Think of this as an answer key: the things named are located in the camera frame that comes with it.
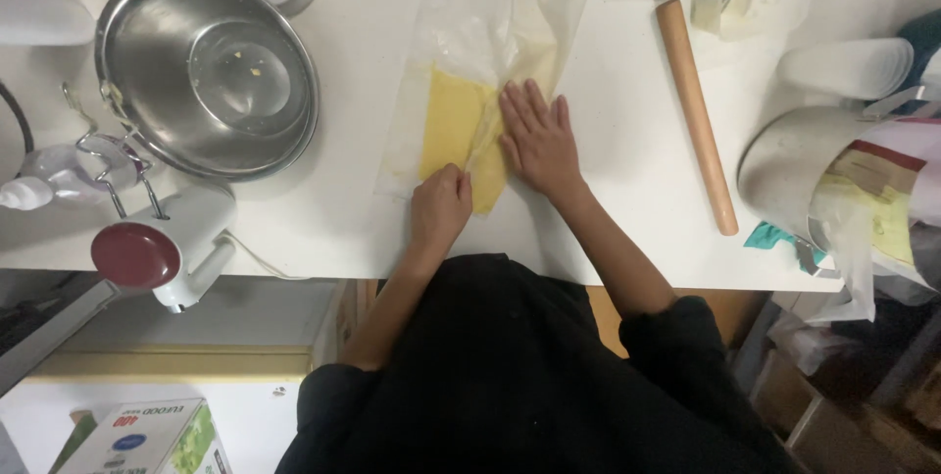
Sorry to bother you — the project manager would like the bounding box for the flat yellow dough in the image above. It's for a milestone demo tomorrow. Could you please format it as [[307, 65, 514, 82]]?
[[419, 66, 510, 215]]

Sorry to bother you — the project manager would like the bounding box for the black cable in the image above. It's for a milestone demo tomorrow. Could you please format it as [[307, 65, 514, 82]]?
[[0, 80, 36, 156]]

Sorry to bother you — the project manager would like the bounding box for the clear plastic squeeze bottle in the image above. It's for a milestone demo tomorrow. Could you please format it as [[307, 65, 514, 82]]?
[[0, 142, 142, 212]]

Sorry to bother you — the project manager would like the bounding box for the person's left hand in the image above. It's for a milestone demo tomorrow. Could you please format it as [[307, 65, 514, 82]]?
[[407, 163, 474, 259]]

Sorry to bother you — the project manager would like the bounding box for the white paper roll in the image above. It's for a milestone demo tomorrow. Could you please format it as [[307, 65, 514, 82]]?
[[777, 37, 916, 102]]

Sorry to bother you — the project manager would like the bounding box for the wooden rolling pin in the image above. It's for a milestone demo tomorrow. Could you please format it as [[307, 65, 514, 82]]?
[[655, 0, 741, 237]]

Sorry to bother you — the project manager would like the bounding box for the cluttered storage shelf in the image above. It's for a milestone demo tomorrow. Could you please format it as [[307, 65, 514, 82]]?
[[731, 290, 941, 474]]

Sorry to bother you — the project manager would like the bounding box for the person's right hand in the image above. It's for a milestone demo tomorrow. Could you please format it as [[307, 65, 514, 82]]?
[[499, 79, 590, 200]]

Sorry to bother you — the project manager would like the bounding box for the white hand mixer red cap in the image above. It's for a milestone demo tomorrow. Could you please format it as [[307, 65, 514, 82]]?
[[62, 82, 238, 315]]

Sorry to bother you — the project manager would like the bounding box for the plastic bag with printed packet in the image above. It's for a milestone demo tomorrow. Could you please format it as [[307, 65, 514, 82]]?
[[807, 117, 941, 324]]

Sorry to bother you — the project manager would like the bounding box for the clear plastic bag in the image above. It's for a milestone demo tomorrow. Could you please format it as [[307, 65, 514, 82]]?
[[373, 0, 596, 219]]

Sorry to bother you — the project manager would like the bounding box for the steel mixing bowl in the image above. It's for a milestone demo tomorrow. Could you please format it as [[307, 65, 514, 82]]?
[[94, 0, 322, 183]]

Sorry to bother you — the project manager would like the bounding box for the steel pot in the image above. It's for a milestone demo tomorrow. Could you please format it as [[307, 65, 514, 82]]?
[[737, 105, 887, 256]]

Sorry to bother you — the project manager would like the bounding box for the dark teal fabric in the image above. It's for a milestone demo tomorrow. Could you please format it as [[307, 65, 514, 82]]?
[[895, 9, 941, 96]]

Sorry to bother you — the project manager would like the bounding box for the white green carton box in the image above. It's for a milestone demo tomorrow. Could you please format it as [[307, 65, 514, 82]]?
[[47, 398, 233, 474]]

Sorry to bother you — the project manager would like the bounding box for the teal cloth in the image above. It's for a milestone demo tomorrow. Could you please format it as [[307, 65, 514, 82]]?
[[743, 221, 829, 274]]

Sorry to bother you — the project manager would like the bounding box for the white mixer cord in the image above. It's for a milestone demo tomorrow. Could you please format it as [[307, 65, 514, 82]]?
[[219, 230, 311, 281]]

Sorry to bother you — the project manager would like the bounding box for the person's black shirt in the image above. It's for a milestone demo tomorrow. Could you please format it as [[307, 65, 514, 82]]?
[[274, 252, 798, 474]]

